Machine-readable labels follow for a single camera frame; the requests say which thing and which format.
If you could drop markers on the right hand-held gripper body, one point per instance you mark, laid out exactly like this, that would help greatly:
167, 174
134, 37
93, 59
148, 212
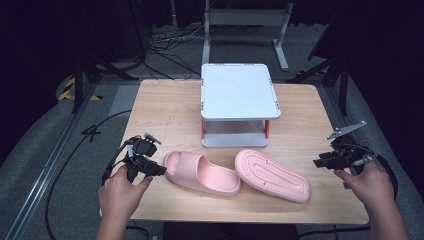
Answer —
348, 153

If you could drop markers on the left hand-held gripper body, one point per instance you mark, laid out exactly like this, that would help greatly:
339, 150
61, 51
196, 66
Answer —
141, 146

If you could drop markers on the pink slipper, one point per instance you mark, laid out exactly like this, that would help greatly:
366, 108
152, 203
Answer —
200, 175
271, 175

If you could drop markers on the white two-tier shoe rack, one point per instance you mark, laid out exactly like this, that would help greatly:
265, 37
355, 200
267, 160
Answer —
238, 91

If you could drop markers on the person's right hand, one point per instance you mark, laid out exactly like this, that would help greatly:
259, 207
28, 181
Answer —
371, 188

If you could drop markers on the person's left hand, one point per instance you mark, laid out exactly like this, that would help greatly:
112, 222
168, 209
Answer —
120, 196

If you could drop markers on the black tape cross mark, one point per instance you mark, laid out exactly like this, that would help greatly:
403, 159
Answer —
91, 132

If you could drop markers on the black metal stand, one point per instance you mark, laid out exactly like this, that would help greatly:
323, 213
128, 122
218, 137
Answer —
340, 73
83, 70

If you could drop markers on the yellow black hazard tape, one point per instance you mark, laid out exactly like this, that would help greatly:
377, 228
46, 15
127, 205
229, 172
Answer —
68, 91

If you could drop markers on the aluminium floor rail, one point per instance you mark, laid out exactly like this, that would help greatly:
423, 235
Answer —
356, 126
50, 160

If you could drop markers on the grey metal stand frame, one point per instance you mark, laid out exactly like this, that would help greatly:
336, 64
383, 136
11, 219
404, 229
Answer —
246, 16

